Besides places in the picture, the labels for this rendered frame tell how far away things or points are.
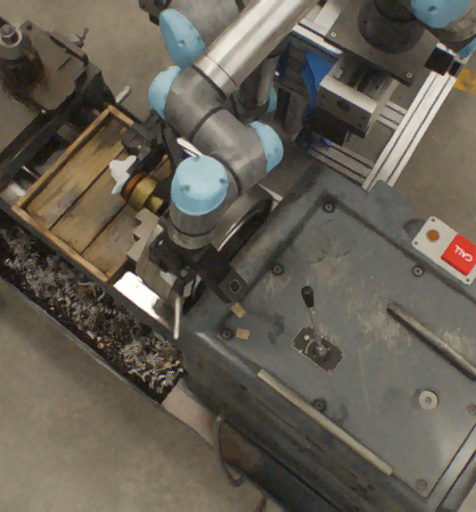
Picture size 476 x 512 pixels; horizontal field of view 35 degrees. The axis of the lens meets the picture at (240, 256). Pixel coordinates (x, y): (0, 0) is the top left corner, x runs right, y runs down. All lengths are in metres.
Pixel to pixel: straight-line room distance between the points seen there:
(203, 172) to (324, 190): 0.46
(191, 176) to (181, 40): 0.43
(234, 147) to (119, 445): 1.66
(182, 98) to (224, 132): 0.08
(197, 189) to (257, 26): 0.28
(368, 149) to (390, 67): 1.01
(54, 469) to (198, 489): 0.48
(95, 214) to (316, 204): 0.62
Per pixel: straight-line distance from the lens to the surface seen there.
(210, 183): 1.04
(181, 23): 1.42
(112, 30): 3.19
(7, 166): 1.90
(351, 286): 1.41
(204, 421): 2.06
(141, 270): 1.53
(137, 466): 2.60
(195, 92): 1.15
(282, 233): 1.42
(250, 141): 1.12
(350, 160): 2.66
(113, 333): 2.05
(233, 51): 1.16
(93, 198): 1.87
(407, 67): 1.75
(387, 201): 1.48
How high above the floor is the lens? 2.58
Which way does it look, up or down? 71 degrees down
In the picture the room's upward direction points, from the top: 7 degrees clockwise
